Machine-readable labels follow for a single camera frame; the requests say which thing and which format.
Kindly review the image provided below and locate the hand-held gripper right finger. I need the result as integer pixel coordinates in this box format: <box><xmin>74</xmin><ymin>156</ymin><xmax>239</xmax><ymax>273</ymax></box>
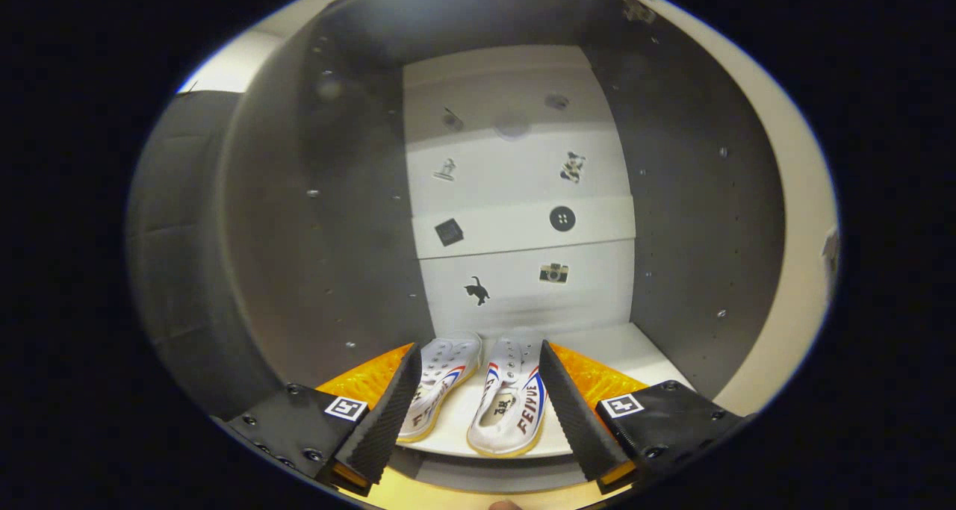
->
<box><xmin>539</xmin><ymin>340</ymin><xmax>748</xmax><ymax>496</ymax></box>

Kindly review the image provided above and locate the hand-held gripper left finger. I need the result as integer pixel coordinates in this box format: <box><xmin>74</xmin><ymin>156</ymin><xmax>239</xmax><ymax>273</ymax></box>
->
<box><xmin>224</xmin><ymin>343</ymin><xmax>423</xmax><ymax>496</ymax></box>

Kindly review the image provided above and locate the white canvas shoe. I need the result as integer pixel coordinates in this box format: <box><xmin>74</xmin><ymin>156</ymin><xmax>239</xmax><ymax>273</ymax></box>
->
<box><xmin>467</xmin><ymin>336</ymin><xmax>548</xmax><ymax>458</ymax></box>
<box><xmin>396</xmin><ymin>331</ymin><xmax>484</xmax><ymax>444</ymax></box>

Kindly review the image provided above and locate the dark gray shoe cabinet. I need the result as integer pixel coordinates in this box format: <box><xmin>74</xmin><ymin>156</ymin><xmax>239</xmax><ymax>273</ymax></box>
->
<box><xmin>213</xmin><ymin>0</ymin><xmax>789</xmax><ymax>496</ymax></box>

